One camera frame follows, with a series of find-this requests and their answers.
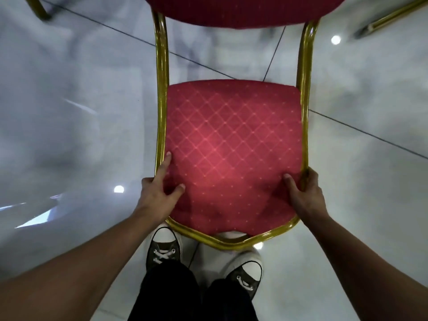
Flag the black trousers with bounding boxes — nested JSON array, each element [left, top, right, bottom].
[[128, 260, 260, 321]]

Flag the black white canvas sneaker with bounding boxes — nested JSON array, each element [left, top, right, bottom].
[[145, 226, 183, 271], [222, 252, 264, 300]]

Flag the person's right hand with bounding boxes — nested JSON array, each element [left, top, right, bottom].
[[283, 167, 330, 228]]

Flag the person's left hand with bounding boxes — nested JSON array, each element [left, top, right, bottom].
[[133, 151, 186, 228]]

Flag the person's right forearm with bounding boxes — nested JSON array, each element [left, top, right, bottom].
[[304, 212, 428, 321]]

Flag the person's left forearm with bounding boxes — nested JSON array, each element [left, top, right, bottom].
[[0, 212, 165, 321]]

